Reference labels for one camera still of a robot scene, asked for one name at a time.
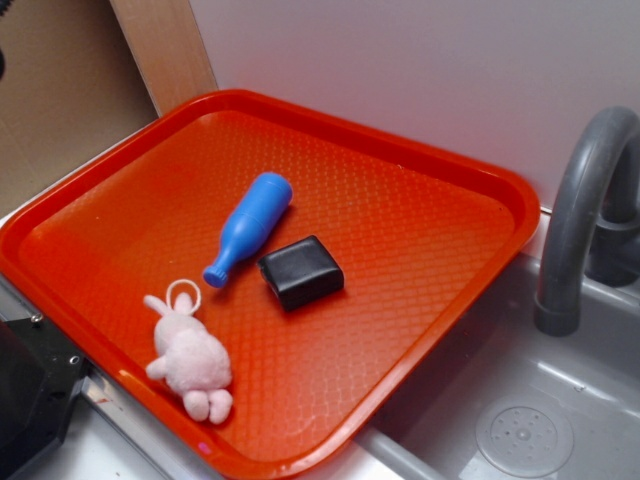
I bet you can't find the black box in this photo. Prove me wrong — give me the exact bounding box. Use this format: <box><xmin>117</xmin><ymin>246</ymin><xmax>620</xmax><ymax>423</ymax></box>
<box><xmin>257</xmin><ymin>235</ymin><xmax>345</xmax><ymax>312</ymax></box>

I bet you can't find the blue toy bottle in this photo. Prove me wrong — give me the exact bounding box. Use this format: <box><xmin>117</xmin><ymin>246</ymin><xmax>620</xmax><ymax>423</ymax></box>
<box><xmin>203</xmin><ymin>172</ymin><xmax>293</xmax><ymax>288</ymax></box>

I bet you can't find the orange plastic tray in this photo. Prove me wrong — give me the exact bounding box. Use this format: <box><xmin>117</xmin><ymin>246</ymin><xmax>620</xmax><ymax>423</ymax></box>
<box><xmin>1</xmin><ymin>90</ymin><xmax>539</xmax><ymax>479</ymax></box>

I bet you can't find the pink plush bunny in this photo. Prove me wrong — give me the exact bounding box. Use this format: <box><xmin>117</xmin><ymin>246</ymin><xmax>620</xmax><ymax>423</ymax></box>
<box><xmin>143</xmin><ymin>279</ymin><xmax>233</xmax><ymax>425</ymax></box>

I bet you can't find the grey toy sink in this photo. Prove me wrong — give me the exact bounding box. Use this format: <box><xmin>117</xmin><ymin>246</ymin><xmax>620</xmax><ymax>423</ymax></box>
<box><xmin>357</xmin><ymin>255</ymin><xmax>639</xmax><ymax>479</ymax></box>

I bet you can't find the grey toy faucet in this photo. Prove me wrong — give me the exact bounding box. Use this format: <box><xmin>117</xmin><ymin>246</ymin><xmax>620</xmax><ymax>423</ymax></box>
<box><xmin>534</xmin><ymin>106</ymin><xmax>639</xmax><ymax>337</ymax></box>

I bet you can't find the brown cardboard panel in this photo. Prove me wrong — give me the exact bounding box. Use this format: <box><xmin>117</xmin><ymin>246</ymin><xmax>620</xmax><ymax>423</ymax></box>
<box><xmin>1</xmin><ymin>1</ymin><xmax>157</xmax><ymax>214</ymax></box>

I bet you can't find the wooden post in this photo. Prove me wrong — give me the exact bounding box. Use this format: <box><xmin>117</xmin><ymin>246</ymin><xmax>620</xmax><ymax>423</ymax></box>
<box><xmin>110</xmin><ymin>0</ymin><xmax>218</xmax><ymax>116</ymax></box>

